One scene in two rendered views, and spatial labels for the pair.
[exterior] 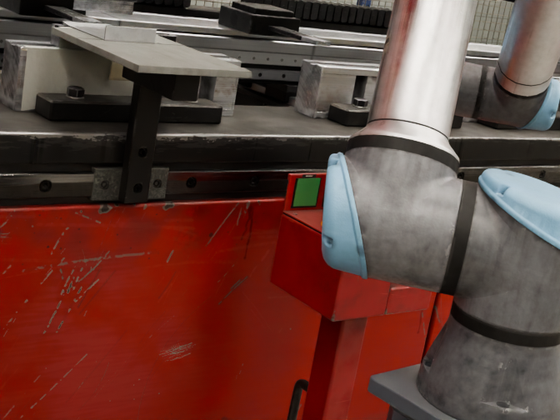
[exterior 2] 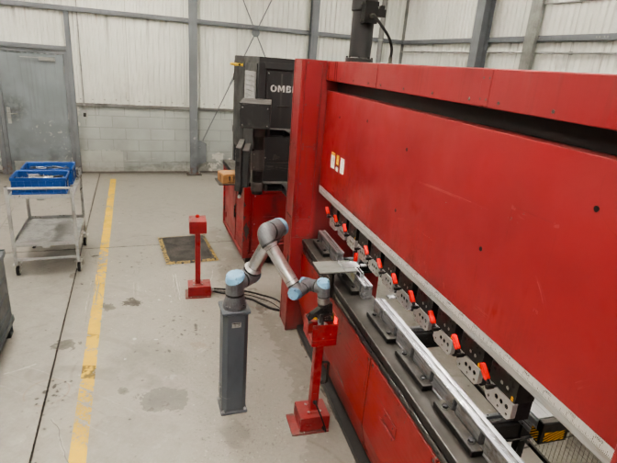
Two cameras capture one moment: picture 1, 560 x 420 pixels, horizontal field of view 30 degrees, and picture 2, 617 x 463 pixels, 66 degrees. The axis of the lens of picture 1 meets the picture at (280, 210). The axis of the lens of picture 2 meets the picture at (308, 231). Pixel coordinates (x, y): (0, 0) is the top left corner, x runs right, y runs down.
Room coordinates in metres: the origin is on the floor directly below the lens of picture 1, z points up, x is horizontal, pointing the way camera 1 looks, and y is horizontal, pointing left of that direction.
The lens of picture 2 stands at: (2.45, -2.55, 2.27)
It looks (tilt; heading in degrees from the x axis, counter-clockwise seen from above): 19 degrees down; 113
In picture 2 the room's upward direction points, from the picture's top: 4 degrees clockwise
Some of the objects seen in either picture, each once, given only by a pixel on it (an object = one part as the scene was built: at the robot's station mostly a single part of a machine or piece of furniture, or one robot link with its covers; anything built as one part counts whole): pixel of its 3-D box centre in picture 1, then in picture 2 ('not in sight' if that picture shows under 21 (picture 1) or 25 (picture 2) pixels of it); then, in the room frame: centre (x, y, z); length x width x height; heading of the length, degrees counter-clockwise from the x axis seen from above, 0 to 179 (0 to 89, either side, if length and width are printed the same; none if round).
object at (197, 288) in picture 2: not in sight; (197, 255); (-0.20, 0.98, 0.41); 0.25 x 0.20 x 0.83; 39
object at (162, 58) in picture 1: (148, 52); (334, 266); (1.48, 0.22, 1.00); 0.26 x 0.18 x 0.01; 39
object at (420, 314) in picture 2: not in sight; (430, 309); (2.22, -0.44, 1.20); 0.15 x 0.09 x 0.17; 129
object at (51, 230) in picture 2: not in sight; (50, 218); (-2.04, 0.82, 0.47); 0.90 x 0.66 x 0.95; 134
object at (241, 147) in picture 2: not in sight; (243, 164); (0.35, 0.88, 1.42); 0.45 x 0.12 x 0.36; 118
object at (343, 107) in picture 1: (397, 116); (380, 326); (1.94, -0.19, 0.89); 0.30 x 0.05 x 0.03; 129
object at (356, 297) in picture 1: (359, 242); (320, 324); (1.55, -0.13, 0.75); 0.20 x 0.16 x 0.18; 129
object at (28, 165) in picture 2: not in sight; (50, 173); (-2.21, 1.00, 0.92); 0.50 x 0.36 x 0.18; 44
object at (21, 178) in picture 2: not in sight; (41, 182); (-1.93, 0.68, 0.92); 0.50 x 0.36 x 0.18; 44
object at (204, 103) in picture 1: (132, 108); (347, 283); (1.58, 0.25, 0.89); 0.30 x 0.05 x 0.03; 129
